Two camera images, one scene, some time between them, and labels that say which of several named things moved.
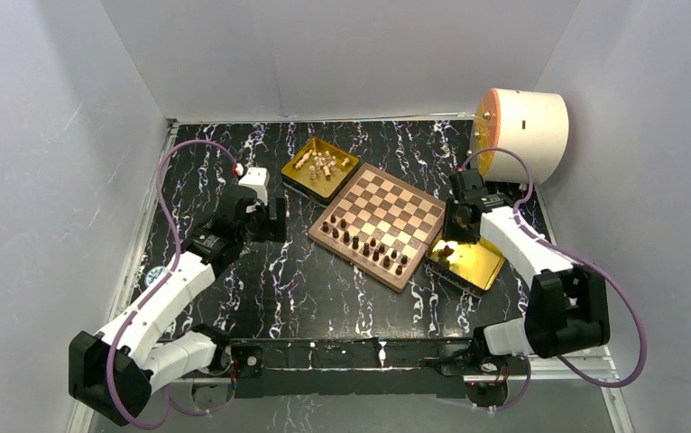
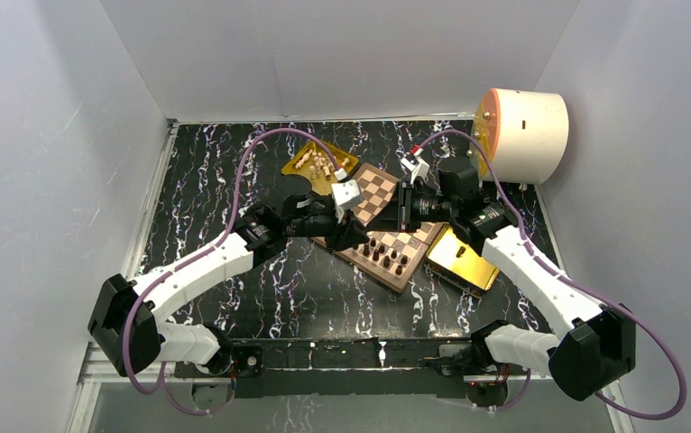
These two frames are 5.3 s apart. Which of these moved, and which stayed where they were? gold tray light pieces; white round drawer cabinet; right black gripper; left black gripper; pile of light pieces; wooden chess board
Moved: right black gripper; left black gripper
Stayed: pile of light pieces; white round drawer cabinet; wooden chess board; gold tray light pieces
